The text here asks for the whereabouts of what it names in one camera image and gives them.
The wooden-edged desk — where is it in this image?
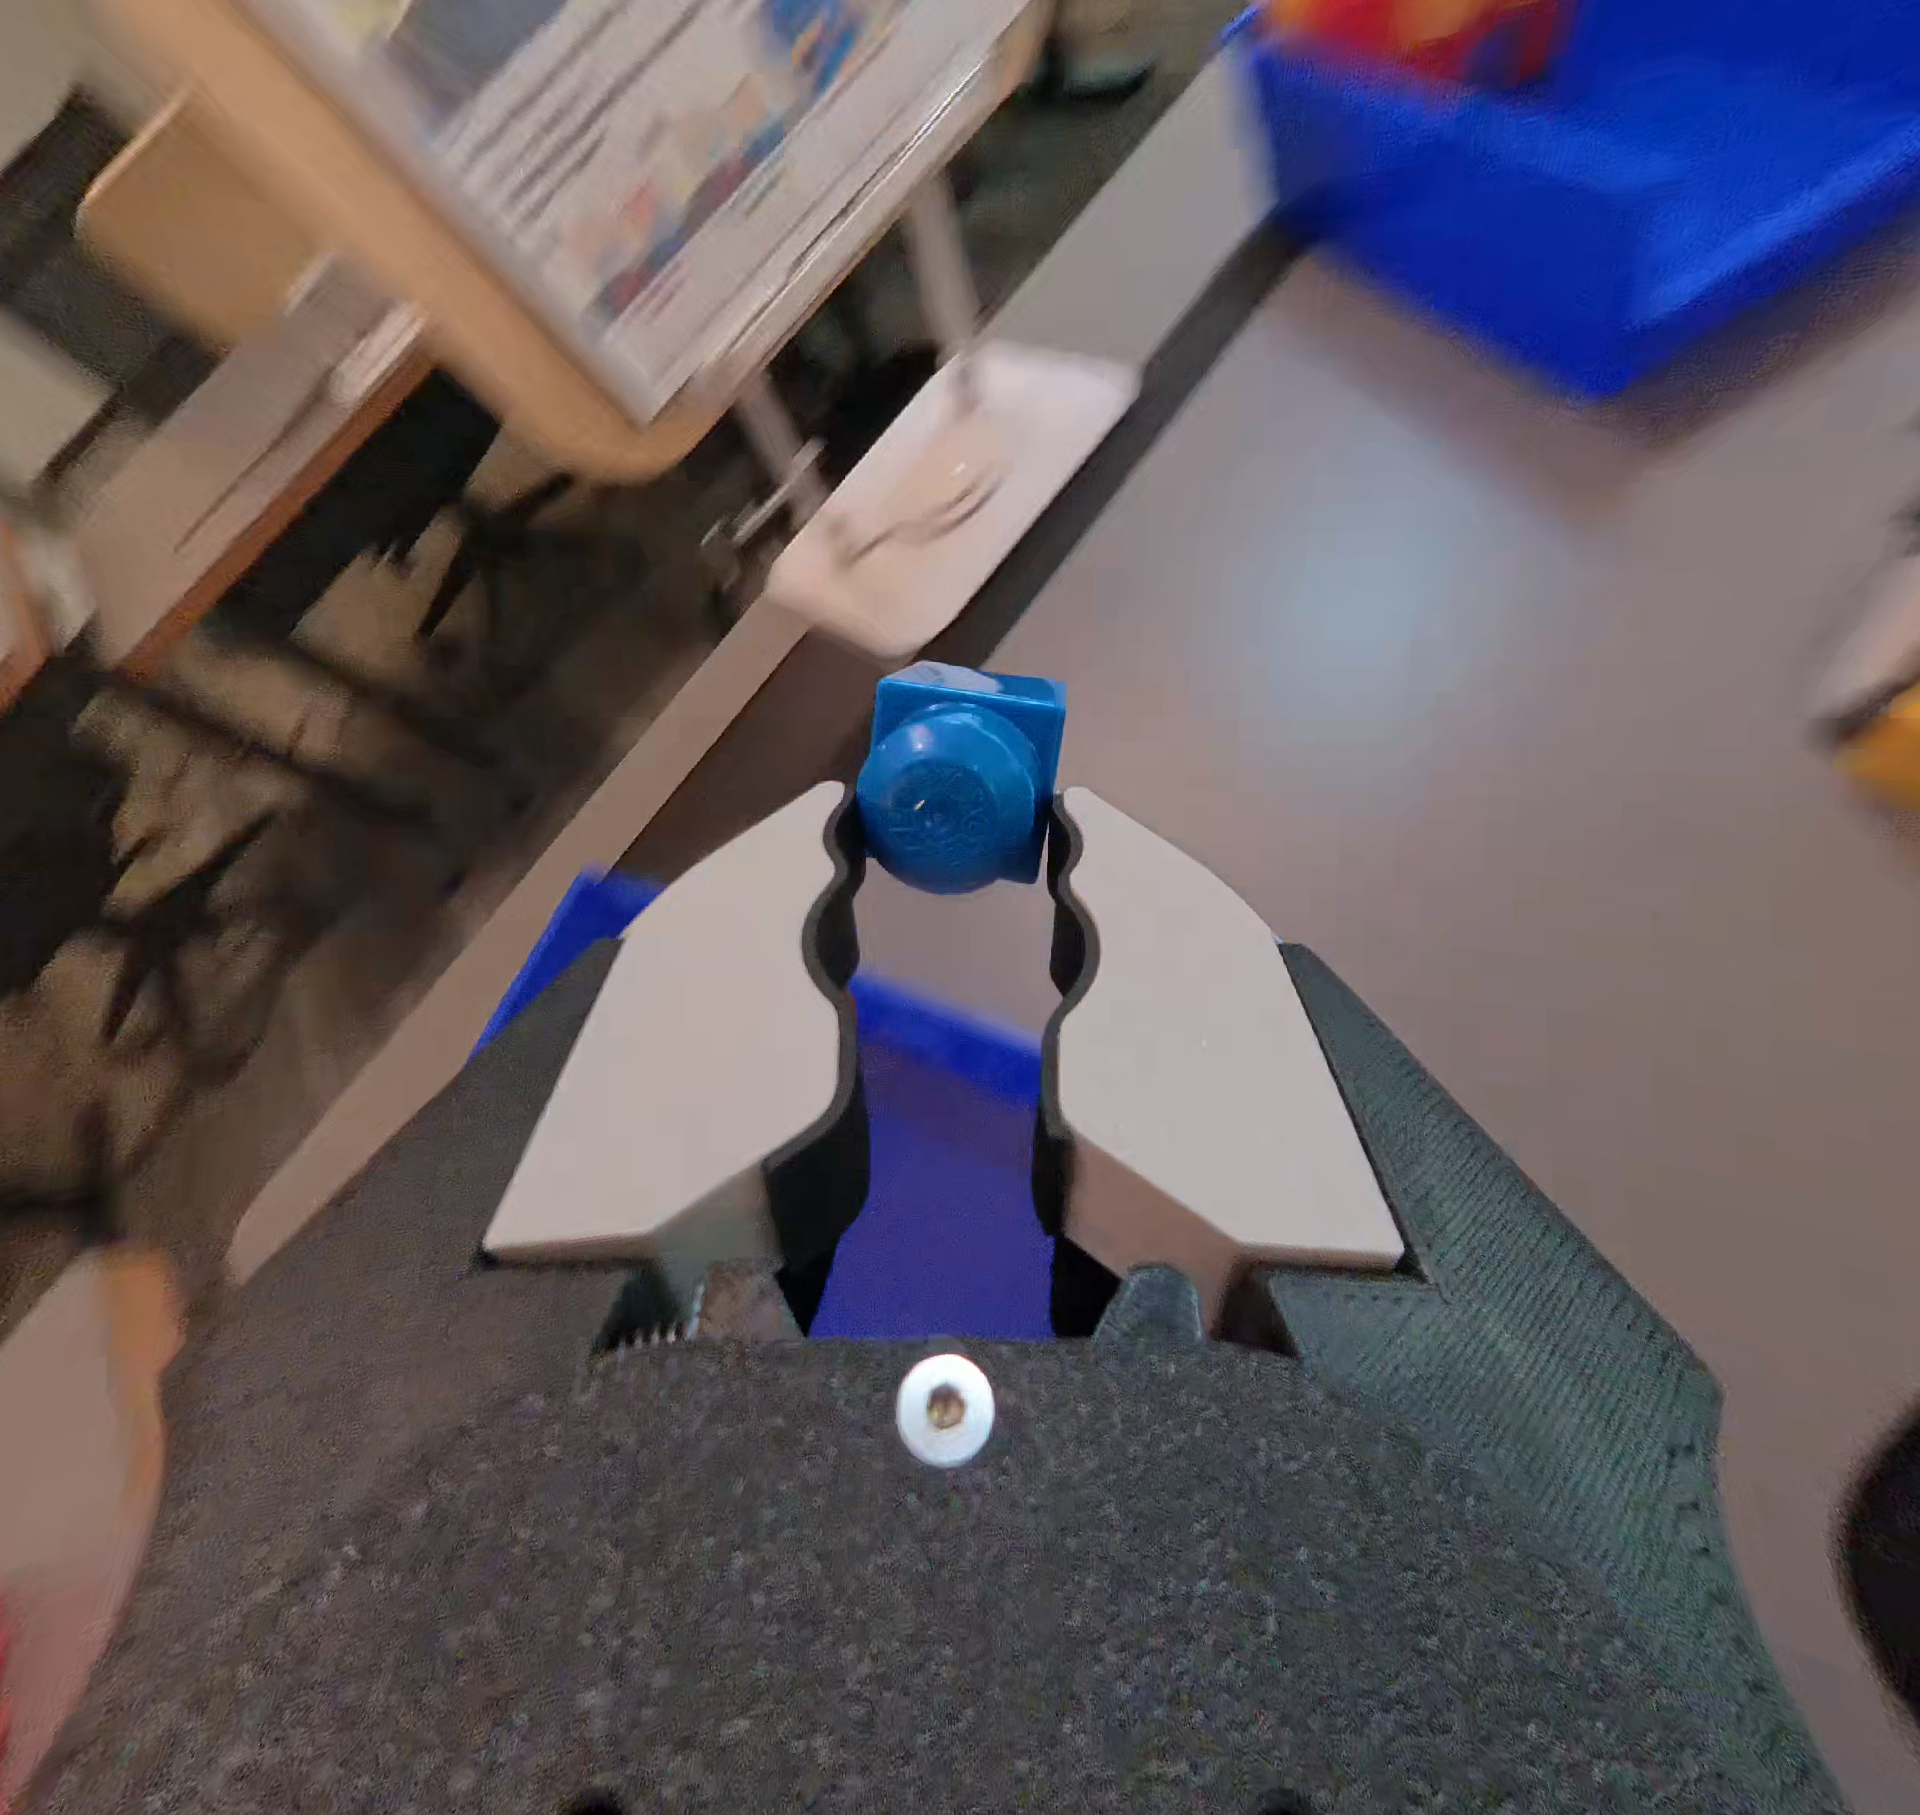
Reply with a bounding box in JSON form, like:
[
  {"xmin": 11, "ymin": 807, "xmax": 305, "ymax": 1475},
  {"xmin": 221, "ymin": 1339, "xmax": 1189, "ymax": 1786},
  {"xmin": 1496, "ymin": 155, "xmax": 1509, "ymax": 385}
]
[{"xmin": 68, "ymin": 90, "xmax": 452, "ymax": 676}]

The blue mega block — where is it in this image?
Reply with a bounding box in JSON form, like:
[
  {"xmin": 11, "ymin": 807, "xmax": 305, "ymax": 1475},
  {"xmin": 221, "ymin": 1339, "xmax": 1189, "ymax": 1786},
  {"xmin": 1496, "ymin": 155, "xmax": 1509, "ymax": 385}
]
[{"xmin": 855, "ymin": 661, "xmax": 1071, "ymax": 898}]

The black textured pad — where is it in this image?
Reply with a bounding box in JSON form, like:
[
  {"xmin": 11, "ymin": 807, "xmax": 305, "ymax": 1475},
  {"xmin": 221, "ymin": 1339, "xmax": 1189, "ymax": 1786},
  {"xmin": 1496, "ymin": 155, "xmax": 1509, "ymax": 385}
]
[{"xmin": 1833, "ymin": 1426, "xmax": 1920, "ymax": 1697}]

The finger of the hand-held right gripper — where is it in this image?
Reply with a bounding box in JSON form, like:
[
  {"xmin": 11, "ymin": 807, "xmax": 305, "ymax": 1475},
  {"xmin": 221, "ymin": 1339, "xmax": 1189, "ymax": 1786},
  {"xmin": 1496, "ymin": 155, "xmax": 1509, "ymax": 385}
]
[{"xmin": 1806, "ymin": 556, "xmax": 1920, "ymax": 732}]

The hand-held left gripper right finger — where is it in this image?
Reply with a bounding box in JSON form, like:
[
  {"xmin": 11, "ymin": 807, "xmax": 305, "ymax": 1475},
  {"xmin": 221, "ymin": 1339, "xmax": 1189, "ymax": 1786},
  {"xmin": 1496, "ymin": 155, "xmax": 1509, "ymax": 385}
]
[{"xmin": 1035, "ymin": 788, "xmax": 1410, "ymax": 1279}]

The printed instruction sheet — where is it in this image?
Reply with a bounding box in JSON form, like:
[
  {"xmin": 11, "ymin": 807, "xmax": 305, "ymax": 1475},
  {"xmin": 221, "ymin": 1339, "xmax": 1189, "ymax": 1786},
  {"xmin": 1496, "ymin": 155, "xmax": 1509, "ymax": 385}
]
[{"xmin": 172, "ymin": 0, "xmax": 1052, "ymax": 414}]

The yellow mega block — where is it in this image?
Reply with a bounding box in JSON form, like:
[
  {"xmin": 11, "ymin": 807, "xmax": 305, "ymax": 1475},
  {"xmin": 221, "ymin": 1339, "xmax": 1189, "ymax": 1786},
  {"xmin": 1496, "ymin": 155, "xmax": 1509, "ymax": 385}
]
[{"xmin": 1838, "ymin": 691, "xmax": 1920, "ymax": 812}]

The blue plastic bin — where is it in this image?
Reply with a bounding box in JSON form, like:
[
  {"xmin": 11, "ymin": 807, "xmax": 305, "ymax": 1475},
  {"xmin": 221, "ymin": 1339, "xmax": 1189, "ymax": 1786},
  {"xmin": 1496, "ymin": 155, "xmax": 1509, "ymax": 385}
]
[
  {"xmin": 472, "ymin": 867, "xmax": 1059, "ymax": 1340},
  {"xmin": 1224, "ymin": 0, "xmax": 1920, "ymax": 399}
]

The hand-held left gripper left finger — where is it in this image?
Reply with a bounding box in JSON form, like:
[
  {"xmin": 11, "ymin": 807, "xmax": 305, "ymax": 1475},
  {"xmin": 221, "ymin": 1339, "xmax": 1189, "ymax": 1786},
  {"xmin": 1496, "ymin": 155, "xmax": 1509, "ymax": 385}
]
[{"xmin": 483, "ymin": 780, "xmax": 868, "ymax": 1308}]

